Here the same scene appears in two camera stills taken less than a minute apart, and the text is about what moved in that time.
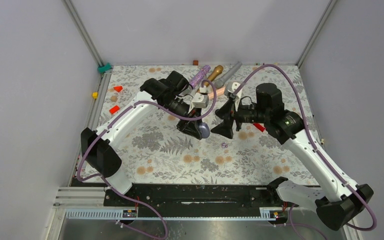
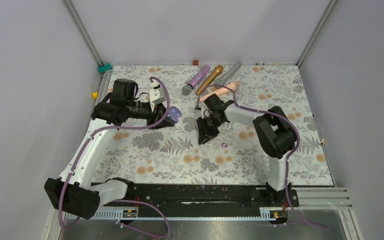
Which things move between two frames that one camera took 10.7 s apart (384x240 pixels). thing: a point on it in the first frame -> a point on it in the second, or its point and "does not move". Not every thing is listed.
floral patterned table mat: [165, 152] does not move
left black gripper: [191, 127] -> [159, 113]
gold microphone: [218, 70] does not move
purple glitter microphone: [198, 77] does not move
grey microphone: [219, 83] does not move
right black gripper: [225, 127] -> [205, 133]
